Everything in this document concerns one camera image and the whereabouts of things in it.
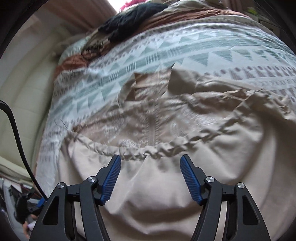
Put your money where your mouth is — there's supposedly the beige jacket with paisley lining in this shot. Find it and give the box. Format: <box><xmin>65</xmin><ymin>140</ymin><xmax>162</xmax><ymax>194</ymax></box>
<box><xmin>56</xmin><ymin>65</ymin><xmax>295</xmax><ymax>240</ymax></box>

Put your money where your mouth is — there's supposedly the geometric patterned bed cover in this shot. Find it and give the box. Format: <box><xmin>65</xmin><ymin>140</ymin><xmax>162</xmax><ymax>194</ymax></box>
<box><xmin>35</xmin><ymin>15</ymin><xmax>295</xmax><ymax>195</ymax></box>

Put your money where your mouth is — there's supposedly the black knitted garment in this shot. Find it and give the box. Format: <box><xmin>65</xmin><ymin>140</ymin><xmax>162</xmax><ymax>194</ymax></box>
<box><xmin>97</xmin><ymin>2</ymin><xmax>168</xmax><ymax>43</ymax></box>

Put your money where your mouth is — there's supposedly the white bedside drawer cabinet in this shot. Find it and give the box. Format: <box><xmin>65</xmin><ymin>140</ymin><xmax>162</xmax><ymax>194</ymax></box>
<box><xmin>244</xmin><ymin>7</ymin><xmax>280</xmax><ymax>37</ymax></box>

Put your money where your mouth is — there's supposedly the pink curtain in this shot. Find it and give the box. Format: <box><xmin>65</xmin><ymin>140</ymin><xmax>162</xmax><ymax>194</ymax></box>
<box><xmin>43</xmin><ymin>0</ymin><xmax>117</xmax><ymax>32</ymax></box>

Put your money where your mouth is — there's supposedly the rust and beige crumpled duvet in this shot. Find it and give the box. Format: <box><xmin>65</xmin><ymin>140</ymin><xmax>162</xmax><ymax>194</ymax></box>
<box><xmin>54</xmin><ymin>1</ymin><xmax>245</xmax><ymax>78</ymax></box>

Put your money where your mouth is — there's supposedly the pink red garment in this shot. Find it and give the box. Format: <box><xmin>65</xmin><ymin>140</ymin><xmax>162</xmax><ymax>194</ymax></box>
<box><xmin>120</xmin><ymin>0</ymin><xmax>147</xmax><ymax>11</ymax></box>

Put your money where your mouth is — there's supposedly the black cable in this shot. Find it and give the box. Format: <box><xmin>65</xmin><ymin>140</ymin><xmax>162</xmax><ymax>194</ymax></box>
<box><xmin>0</xmin><ymin>100</ymin><xmax>48</xmax><ymax>200</ymax></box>

